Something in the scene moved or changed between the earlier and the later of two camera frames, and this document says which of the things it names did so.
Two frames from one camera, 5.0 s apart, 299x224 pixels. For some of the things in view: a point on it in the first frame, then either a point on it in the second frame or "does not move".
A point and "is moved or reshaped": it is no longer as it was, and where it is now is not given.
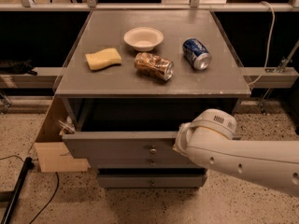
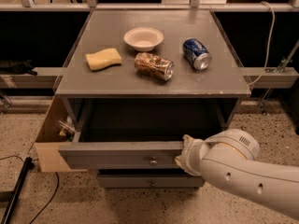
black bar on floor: (28, 164) does not move
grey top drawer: (120, 145) is moved or reshaped
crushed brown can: (154, 65) does not move
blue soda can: (196, 53) does not move
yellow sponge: (104, 58) does not move
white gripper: (183, 136) → (191, 156)
